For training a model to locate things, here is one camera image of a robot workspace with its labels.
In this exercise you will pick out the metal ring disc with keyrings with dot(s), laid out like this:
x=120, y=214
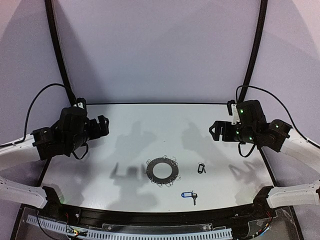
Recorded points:
x=163, y=171

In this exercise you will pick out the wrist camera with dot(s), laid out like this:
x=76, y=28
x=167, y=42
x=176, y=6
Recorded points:
x=232, y=111
x=81, y=103

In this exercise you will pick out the left black frame post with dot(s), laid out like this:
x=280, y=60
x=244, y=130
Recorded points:
x=50, y=14

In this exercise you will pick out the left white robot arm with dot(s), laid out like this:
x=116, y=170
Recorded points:
x=72, y=131

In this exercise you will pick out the right black frame post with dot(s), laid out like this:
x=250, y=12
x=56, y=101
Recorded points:
x=255, y=48

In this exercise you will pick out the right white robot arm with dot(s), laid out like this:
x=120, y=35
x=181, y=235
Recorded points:
x=249, y=126

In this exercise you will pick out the blue tag key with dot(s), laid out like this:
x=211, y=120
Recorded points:
x=190, y=194

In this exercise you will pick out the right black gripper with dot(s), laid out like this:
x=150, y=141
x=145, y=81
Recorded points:
x=229, y=130

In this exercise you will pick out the black frame post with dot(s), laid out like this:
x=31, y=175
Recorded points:
x=50, y=14
x=255, y=48

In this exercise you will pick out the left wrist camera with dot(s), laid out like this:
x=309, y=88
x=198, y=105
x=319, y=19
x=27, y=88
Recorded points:
x=81, y=103

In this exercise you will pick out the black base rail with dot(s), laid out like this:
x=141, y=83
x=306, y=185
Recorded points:
x=95, y=217

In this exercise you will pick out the black tag key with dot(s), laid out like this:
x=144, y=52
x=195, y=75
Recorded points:
x=201, y=168

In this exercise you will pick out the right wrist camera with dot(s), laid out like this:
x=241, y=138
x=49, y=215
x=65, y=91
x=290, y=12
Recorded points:
x=232, y=111

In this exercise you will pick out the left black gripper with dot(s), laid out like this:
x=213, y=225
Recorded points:
x=94, y=128

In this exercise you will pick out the white slotted cable duct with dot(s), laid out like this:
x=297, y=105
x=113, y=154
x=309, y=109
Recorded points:
x=123, y=232

